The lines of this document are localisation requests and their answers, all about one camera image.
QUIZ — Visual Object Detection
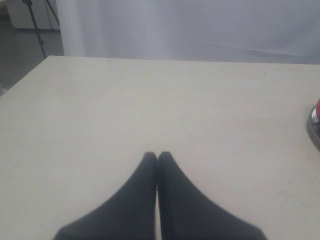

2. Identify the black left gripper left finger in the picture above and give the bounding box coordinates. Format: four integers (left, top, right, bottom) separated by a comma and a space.
54, 152, 157, 240

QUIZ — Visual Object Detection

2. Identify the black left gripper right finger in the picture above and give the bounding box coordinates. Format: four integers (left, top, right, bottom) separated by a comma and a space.
157, 151, 266, 240

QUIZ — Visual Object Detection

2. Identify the white backdrop curtain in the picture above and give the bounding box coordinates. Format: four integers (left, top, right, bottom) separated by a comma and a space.
56, 0, 320, 64

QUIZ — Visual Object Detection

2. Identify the silver metal bowl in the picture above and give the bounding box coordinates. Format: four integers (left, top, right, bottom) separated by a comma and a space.
306, 106, 320, 151

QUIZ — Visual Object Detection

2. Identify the black tripod stand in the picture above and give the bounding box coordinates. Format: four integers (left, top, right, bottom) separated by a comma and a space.
21, 0, 61, 59

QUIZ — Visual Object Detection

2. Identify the red object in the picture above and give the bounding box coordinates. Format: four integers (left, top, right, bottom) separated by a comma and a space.
315, 99, 320, 121

